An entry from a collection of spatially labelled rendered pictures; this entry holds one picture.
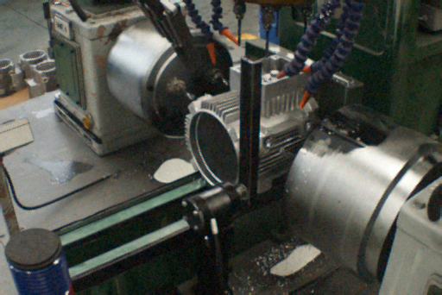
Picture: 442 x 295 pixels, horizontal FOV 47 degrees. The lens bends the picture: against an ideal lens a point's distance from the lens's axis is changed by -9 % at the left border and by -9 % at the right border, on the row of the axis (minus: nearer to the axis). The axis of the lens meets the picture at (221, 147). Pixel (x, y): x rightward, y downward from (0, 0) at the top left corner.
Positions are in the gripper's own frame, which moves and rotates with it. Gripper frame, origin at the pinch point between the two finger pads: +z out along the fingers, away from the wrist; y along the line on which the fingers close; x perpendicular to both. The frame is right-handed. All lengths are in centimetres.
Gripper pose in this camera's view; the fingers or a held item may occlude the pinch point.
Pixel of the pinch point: (186, 53)
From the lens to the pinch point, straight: 98.8
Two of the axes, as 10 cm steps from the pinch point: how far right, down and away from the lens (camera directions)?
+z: 3.9, 5.9, 7.1
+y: -6.0, -4.2, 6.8
